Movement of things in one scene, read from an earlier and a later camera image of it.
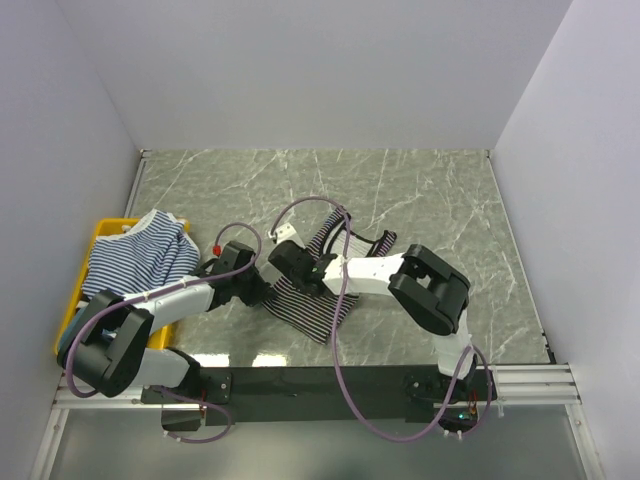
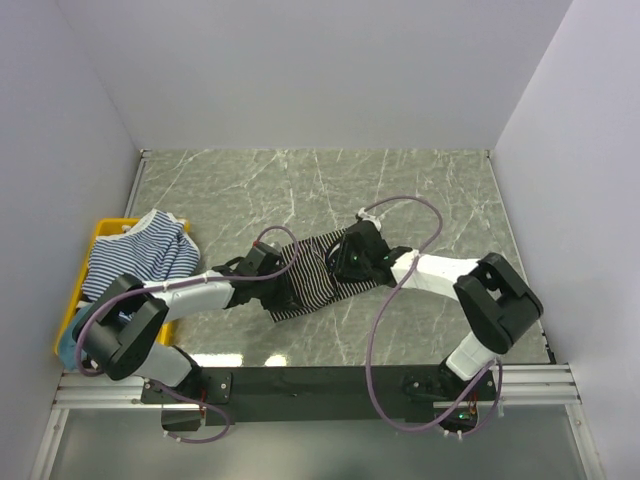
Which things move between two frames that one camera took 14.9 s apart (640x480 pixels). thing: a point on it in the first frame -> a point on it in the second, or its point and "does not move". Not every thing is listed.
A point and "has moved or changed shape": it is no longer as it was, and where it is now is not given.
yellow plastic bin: [156, 337] does not move
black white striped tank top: [315, 315] has moved or changed shape
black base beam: [252, 395] does not move
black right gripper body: [299, 283] -> [350, 262]
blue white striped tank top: [156, 249] does not move
